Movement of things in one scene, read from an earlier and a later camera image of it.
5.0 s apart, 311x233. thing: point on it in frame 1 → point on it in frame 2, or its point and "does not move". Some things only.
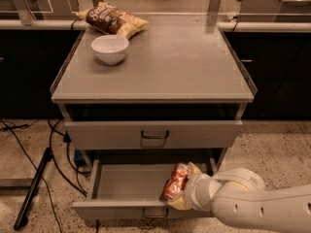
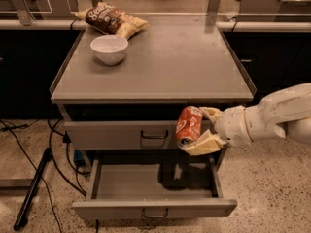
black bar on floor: x=29 y=198 does not move
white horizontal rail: x=233 y=26 does not move
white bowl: x=110 y=49 does not move
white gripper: x=193 y=188 → x=231 y=125
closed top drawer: x=153 y=134 does not move
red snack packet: x=175 y=185 → x=189 y=123
